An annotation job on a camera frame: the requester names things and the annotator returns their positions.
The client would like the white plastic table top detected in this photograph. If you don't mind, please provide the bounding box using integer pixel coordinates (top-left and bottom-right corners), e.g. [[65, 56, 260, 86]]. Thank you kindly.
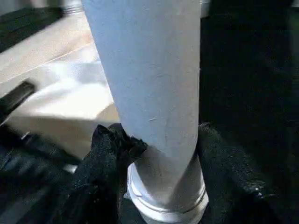
[[0, 13, 210, 224]]

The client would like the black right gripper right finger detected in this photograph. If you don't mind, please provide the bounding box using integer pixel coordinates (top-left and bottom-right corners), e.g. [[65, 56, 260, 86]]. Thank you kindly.
[[197, 122, 283, 224]]

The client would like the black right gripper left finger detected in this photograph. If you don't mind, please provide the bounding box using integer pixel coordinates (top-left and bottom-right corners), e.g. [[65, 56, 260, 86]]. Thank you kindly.
[[70, 123, 150, 224]]

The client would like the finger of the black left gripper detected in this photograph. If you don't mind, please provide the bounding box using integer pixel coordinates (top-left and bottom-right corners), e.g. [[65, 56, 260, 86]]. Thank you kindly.
[[0, 80, 36, 115], [0, 126, 81, 178]]

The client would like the black work mat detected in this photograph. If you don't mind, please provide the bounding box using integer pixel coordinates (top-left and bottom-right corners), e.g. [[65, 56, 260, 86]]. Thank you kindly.
[[0, 0, 299, 224]]

